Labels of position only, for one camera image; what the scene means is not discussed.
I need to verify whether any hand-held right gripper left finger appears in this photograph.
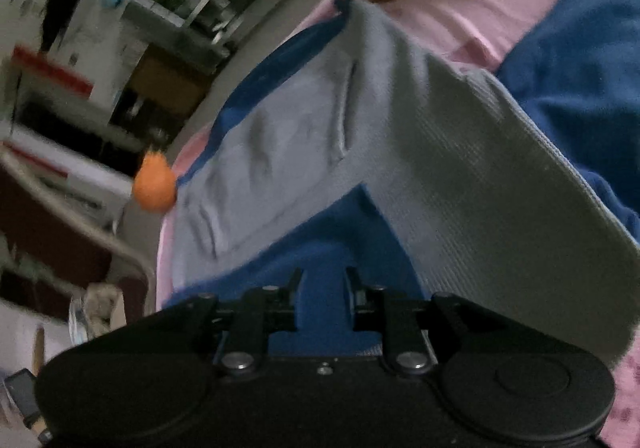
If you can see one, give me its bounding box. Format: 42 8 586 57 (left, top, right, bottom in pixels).
165 268 305 376

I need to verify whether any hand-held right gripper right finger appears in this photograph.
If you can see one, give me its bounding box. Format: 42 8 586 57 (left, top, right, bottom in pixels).
345 267 481 376

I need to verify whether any grey and blue sweatshirt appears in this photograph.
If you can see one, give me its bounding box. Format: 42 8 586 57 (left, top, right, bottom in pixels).
164 0 640 369

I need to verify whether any beige cloth bundle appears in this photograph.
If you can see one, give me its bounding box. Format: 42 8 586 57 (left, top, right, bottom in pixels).
67 282 127 347

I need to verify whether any orange plush toy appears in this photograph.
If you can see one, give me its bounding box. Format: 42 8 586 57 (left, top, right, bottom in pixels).
132 150 179 212

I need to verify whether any brown wooden cabinet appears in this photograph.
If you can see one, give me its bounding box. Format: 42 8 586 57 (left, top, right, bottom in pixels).
125 45 212 119

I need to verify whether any pink printed blanket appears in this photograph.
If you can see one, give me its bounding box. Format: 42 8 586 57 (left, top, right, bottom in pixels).
155 0 640 448

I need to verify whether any red wall sign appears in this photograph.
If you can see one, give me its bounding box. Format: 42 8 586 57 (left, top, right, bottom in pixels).
10 45 97 99

